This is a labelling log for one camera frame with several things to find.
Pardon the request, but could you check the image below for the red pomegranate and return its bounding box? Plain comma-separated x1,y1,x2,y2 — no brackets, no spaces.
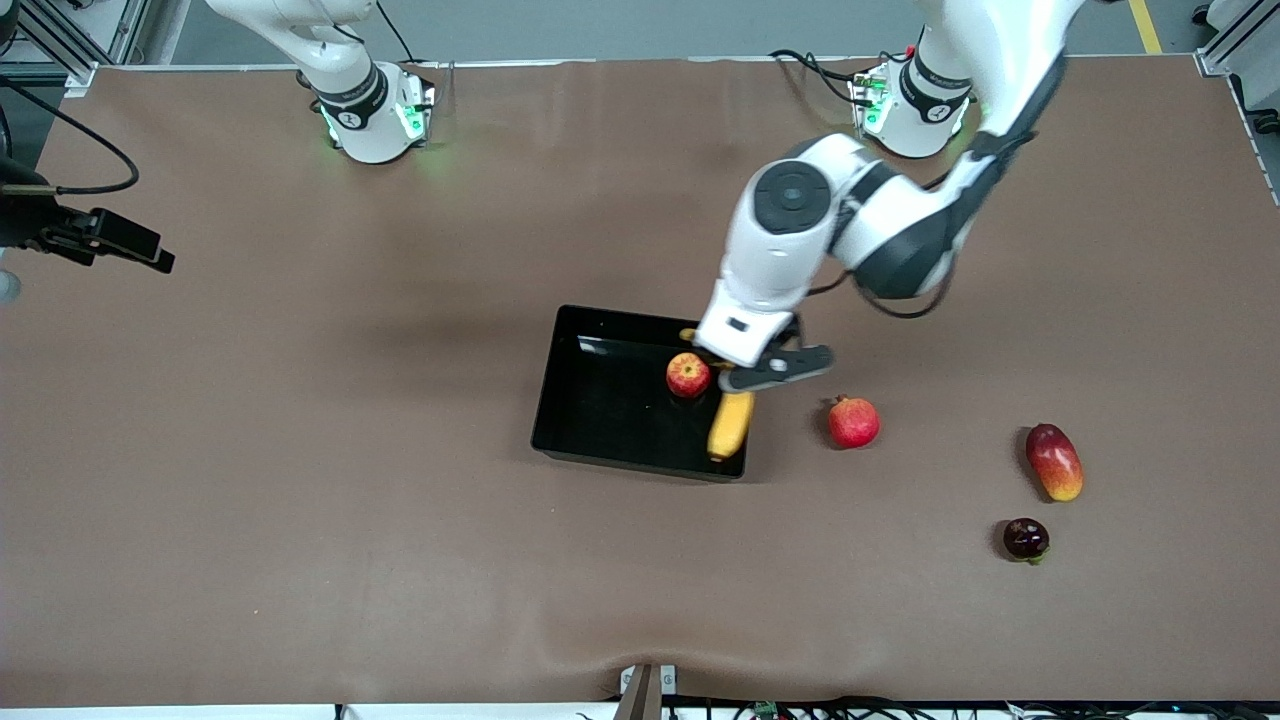
827,395,882,450

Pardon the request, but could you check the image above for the black plastic box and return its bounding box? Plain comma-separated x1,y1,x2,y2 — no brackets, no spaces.
530,305,759,483

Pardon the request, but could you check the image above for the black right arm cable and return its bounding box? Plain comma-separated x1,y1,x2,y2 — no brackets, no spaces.
0,75,140,197

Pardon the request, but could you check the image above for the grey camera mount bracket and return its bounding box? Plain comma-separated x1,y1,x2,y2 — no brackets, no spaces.
615,663,678,720

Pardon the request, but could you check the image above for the red yellow apple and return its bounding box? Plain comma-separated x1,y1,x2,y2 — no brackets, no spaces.
666,352,713,399

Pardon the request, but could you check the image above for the black left base cable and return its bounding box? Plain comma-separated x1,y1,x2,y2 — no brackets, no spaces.
768,48,863,106

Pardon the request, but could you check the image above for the red yellow mango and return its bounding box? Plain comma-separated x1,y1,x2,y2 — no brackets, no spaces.
1025,423,1085,503

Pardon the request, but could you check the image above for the dark purple mangosteen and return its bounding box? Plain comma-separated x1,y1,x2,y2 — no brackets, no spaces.
1003,517,1051,566

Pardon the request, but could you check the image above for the black base cable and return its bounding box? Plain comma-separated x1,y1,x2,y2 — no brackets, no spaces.
375,0,426,66
768,48,863,106

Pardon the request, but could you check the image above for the brown table cover sheet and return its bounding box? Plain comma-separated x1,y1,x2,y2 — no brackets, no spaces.
0,55,1280,707

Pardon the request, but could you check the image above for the yellow banana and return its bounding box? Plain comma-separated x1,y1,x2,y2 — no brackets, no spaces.
680,328,757,462

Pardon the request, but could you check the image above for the black right base cable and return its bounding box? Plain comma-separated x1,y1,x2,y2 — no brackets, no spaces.
375,0,426,66

